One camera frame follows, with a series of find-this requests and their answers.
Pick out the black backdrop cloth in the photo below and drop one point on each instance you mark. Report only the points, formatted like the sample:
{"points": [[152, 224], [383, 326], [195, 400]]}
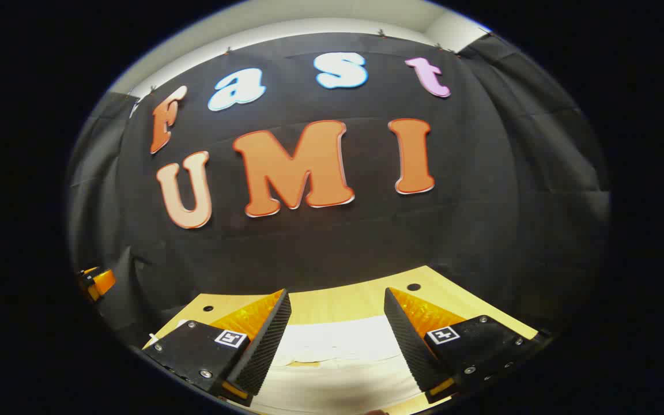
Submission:
{"points": [[338, 242]]}

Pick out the white jeans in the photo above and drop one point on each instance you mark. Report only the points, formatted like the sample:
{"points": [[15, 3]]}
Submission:
{"points": [[338, 346]]}

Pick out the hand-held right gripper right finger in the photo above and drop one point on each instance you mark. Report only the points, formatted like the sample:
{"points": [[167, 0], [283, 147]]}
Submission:
{"points": [[407, 346]]}

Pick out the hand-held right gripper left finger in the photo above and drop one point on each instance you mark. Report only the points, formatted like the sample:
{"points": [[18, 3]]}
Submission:
{"points": [[263, 346]]}

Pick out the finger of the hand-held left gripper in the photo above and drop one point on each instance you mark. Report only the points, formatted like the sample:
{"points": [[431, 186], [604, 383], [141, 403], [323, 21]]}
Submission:
{"points": [[100, 283]]}

